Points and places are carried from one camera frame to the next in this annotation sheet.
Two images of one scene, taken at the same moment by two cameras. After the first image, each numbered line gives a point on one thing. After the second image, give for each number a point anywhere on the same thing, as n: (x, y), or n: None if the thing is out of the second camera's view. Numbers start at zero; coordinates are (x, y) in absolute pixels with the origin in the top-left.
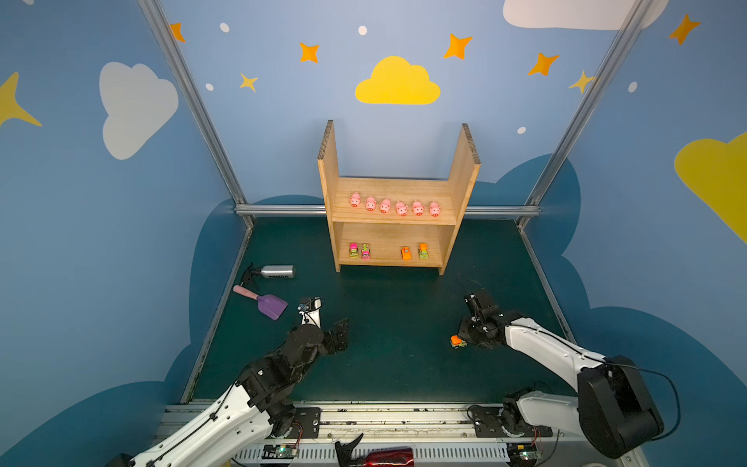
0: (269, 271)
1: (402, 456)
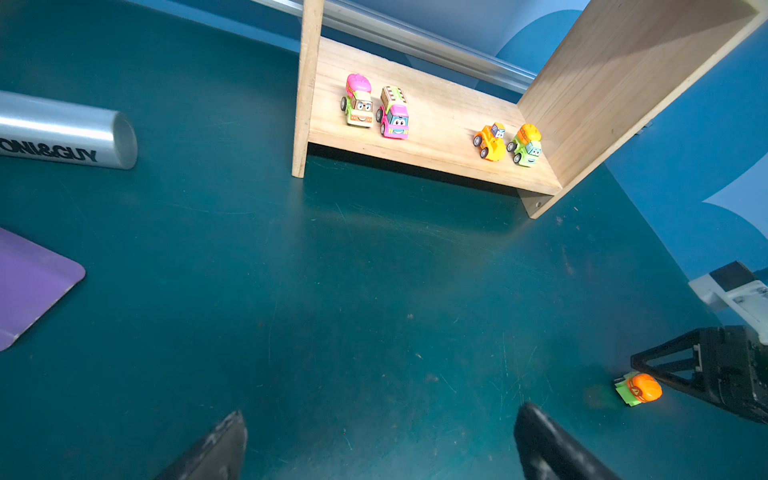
0: (37, 127)
1: None
